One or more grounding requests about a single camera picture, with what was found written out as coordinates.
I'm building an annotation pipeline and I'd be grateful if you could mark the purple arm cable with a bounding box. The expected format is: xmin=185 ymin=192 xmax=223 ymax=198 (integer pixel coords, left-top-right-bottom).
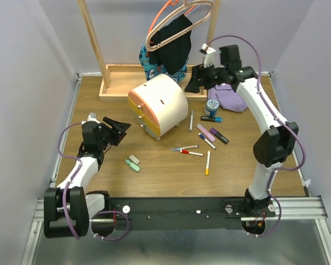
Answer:
xmin=208 ymin=35 xmax=307 ymax=238
xmin=57 ymin=123 xmax=130 ymax=241

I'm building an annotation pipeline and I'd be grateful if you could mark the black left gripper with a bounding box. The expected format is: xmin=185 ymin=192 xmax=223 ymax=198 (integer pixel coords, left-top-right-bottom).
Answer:
xmin=98 ymin=116 xmax=131 ymax=149

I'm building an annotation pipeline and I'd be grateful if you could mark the yellow capped white marker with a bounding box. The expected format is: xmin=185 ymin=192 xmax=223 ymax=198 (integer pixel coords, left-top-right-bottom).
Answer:
xmin=205 ymin=150 xmax=211 ymax=176

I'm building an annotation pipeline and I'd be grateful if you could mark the black purple highlighter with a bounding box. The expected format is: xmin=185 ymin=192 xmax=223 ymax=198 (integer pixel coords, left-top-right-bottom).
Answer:
xmin=210 ymin=128 xmax=229 ymax=144

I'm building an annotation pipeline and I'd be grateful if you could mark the aluminium frame rail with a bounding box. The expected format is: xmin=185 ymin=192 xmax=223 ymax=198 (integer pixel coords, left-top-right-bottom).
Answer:
xmin=33 ymin=196 xmax=328 ymax=222

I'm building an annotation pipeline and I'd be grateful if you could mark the wooden clothes rack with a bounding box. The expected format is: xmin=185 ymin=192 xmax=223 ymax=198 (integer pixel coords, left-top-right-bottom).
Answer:
xmin=77 ymin=0 xmax=222 ymax=103

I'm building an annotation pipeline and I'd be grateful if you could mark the pink highlighter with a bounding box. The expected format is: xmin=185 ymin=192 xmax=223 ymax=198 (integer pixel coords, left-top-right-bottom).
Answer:
xmin=196 ymin=124 xmax=216 ymax=142

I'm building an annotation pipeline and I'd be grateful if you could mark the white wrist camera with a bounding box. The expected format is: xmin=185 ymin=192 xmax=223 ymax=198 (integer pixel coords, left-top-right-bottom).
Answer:
xmin=87 ymin=113 xmax=99 ymax=123
xmin=200 ymin=43 xmax=217 ymax=68

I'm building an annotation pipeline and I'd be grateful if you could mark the orange clothes hanger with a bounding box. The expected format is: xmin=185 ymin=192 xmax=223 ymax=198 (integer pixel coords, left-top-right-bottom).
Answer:
xmin=148 ymin=0 xmax=179 ymax=33

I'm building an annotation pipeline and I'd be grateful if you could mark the red capped white marker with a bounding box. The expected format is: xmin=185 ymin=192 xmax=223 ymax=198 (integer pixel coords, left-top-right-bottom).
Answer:
xmin=180 ymin=150 xmax=204 ymax=157

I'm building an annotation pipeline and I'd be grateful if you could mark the pink clothes hanger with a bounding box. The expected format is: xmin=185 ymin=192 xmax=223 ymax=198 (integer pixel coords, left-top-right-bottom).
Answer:
xmin=144 ymin=1 xmax=215 ymax=52

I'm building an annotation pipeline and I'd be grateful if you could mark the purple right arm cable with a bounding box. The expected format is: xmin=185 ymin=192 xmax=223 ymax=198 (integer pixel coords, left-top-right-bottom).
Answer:
xmin=208 ymin=35 xmax=307 ymax=238

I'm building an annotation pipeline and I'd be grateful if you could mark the round blue white tin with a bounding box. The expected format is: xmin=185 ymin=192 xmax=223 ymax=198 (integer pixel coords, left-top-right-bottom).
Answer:
xmin=204 ymin=99 xmax=220 ymax=117

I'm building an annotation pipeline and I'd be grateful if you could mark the black hanging garment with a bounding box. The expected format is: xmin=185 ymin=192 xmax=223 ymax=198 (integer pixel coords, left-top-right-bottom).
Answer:
xmin=149 ymin=14 xmax=192 ymax=75

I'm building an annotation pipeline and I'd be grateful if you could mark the white grey eraser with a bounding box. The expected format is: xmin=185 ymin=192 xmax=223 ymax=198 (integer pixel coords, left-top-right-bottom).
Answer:
xmin=129 ymin=155 xmax=140 ymax=164

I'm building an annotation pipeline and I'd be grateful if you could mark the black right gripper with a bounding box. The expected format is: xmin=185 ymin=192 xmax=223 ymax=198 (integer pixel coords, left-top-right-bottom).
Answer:
xmin=183 ymin=61 xmax=227 ymax=93

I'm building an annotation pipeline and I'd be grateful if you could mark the blue shark print cloth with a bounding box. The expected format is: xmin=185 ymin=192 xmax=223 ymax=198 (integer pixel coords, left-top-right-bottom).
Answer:
xmin=138 ymin=39 xmax=188 ymax=83

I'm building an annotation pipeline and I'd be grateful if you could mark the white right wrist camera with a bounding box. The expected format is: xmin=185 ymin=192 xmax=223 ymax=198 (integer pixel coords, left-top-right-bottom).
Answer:
xmin=200 ymin=43 xmax=217 ymax=68

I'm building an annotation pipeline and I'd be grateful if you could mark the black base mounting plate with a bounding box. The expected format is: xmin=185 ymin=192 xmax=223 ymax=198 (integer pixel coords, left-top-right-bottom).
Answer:
xmin=107 ymin=197 xmax=276 ymax=230

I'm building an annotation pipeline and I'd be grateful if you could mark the grey silver marker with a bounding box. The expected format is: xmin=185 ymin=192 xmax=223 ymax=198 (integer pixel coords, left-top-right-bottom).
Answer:
xmin=189 ymin=110 xmax=194 ymax=132

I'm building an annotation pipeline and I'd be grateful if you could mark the black teal highlighter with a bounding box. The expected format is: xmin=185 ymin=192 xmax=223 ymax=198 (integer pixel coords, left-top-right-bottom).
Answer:
xmin=200 ymin=116 xmax=222 ymax=123

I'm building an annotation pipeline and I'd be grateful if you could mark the purple folded cloth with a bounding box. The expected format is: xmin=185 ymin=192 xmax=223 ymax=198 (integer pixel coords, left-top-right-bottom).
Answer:
xmin=207 ymin=83 xmax=248 ymax=113

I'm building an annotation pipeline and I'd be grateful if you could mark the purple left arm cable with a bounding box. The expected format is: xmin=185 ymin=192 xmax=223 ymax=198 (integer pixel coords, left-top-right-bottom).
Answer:
xmin=57 ymin=123 xmax=130 ymax=241

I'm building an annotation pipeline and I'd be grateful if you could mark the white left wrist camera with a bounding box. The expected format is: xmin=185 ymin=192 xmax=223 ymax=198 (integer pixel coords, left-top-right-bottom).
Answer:
xmin=87 ymin=113 xmax=99 ymax=123

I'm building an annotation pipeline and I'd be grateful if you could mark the clear capped blue pen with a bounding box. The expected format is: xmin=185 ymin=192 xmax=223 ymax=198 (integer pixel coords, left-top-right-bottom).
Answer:
xmin=171 ymin=145 xmax=199 ymax=152

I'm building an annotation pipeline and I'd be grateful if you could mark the blue capped white marker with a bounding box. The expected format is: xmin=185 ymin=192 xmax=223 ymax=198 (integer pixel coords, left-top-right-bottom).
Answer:
xmin=198 ymin=133 xmax=216 ymax=150

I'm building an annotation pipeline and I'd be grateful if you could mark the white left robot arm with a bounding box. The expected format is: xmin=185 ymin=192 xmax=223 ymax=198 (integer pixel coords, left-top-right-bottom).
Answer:
xmin=44 ymin=113 xmax=131 ymax=239

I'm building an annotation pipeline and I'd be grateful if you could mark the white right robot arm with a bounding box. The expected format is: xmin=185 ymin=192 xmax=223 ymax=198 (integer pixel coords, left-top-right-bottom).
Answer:
xmin=185 ymin=44 xmax=298 ymax=216

